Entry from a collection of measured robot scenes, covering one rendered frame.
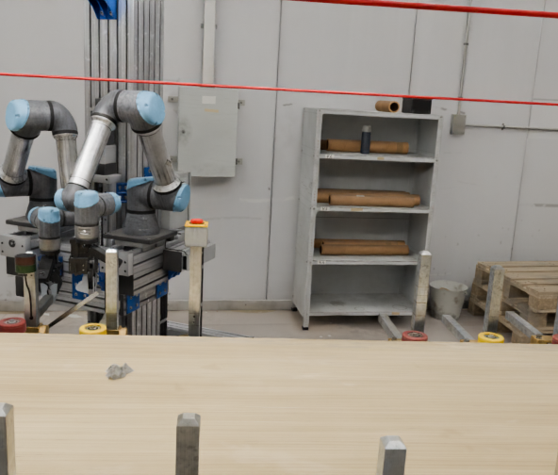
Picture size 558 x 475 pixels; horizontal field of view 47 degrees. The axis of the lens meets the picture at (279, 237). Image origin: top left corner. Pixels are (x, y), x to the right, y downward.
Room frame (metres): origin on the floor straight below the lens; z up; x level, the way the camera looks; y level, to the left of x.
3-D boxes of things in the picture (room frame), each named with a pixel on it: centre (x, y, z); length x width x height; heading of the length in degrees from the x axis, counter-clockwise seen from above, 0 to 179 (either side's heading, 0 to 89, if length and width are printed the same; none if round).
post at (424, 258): (2.04, -0.48, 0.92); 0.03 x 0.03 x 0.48; 5
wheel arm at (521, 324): (2.18, -0.93, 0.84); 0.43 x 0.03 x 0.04; 5
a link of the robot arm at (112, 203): (2.15, 0.61, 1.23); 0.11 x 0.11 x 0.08; 71
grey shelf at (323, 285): (4.65, -0.61, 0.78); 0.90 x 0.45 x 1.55; 100
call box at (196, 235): (1.98, 0.26, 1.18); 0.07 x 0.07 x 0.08; 5
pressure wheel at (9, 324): (1.86, 0.80, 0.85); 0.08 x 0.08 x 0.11
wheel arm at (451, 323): (2.15, -0.68, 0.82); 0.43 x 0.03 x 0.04; 5
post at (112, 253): (1.95, 0.52, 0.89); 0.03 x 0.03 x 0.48; 5
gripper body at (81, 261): (2.05, 0.64, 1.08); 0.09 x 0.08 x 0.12; 95
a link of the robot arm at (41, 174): (2.78, 1.05, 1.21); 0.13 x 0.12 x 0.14; 127
